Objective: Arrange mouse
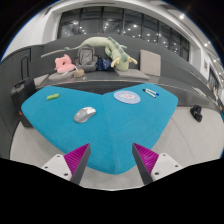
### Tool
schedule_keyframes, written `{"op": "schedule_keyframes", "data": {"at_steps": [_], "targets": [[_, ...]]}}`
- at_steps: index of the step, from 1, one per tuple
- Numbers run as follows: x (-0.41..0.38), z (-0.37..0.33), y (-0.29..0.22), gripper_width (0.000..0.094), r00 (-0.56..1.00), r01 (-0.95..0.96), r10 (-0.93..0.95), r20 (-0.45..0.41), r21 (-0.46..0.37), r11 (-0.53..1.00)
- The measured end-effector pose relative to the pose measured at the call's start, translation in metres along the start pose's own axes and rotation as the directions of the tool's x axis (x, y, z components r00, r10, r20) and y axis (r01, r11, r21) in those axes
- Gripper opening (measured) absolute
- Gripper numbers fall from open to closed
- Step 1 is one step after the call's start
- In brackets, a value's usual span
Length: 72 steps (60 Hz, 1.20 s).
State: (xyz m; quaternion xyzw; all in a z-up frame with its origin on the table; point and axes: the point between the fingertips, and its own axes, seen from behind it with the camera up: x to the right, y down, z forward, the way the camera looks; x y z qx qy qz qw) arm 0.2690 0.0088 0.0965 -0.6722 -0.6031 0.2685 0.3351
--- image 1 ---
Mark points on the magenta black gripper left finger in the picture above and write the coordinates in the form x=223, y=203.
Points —
x=70, y=166

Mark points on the black suitcase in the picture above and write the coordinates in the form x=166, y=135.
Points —
x=20, y=93

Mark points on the grey backpack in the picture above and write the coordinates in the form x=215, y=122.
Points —
x=86, y=58

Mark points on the round light blue mouse pad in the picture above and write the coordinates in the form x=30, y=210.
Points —
x=127, y=97

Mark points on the blue capped white marker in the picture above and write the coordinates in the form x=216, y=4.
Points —
x=157, y=94

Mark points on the black capped white marker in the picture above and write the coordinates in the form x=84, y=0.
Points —
x=149, y=93

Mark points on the small brown basket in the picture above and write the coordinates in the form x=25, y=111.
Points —
x=79, y=73

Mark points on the black bag on floor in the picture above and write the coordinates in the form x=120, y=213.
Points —
x=196, y=112

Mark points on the teal felt table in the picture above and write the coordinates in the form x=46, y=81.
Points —
x=111, y=132

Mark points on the grey computer mouse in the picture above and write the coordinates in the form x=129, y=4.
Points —
x=84, y=114

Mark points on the green dragon plush toy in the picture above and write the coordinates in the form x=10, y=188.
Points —
x=114, y=50

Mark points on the dark blue bag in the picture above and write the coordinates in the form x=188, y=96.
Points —
x=103, y=64

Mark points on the grey curved sofa bench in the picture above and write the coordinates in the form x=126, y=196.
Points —
x=177, y=75

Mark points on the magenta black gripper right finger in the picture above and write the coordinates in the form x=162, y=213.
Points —
x=153, y=166

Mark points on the beige square cushion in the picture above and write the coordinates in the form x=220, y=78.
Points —
x=150, y=63

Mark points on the pink plush cushion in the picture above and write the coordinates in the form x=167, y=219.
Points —
x=64, y=64

